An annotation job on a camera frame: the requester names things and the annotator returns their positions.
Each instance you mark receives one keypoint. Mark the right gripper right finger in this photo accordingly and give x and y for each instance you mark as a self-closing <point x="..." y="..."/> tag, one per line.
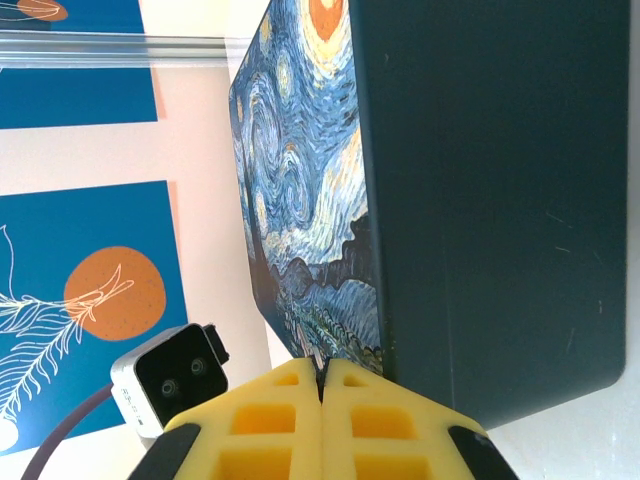
<point x="390" y="440"/>

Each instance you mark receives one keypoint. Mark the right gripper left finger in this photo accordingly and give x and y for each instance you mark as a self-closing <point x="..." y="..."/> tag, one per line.
<point x="260" y="440"/>

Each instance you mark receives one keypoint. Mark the starry night painted box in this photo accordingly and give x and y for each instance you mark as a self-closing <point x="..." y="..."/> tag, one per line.
<point x="475" y="200"/>

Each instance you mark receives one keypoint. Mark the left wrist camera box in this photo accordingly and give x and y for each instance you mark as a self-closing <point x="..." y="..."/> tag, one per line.
<point x="170" y="375"/>

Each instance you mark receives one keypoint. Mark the aluminium frame post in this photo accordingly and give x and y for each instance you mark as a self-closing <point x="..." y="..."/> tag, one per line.
<point x="125" y="50"/>

